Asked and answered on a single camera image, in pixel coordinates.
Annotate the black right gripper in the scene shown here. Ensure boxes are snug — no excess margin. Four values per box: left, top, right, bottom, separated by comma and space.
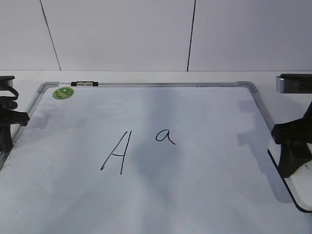
271, 103, 312, 178

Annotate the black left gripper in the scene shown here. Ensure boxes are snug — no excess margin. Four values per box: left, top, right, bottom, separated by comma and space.
0, 106, 30, 153

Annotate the white board eraser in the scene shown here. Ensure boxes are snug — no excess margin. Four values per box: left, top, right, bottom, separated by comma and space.
268, 142, 312, 213

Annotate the round green sticker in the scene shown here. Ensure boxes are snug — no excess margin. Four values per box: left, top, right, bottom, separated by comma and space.
53, 87, 74, 100

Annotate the black clear pen holder clip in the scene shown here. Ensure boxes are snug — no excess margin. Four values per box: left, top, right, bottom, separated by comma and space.
71, 81, 98, 87

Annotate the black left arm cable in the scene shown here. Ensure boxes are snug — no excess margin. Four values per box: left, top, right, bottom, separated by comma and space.
0, 84, 20, 110

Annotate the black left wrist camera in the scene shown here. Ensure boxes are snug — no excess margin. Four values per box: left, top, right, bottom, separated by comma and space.
0, 76, 15, 91

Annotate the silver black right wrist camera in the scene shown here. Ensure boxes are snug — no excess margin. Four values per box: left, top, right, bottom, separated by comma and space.
276, 73, 312, 94

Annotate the white board with aluminium frame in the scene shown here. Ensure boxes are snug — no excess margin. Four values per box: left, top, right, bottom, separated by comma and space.
0, 81, 295, 234

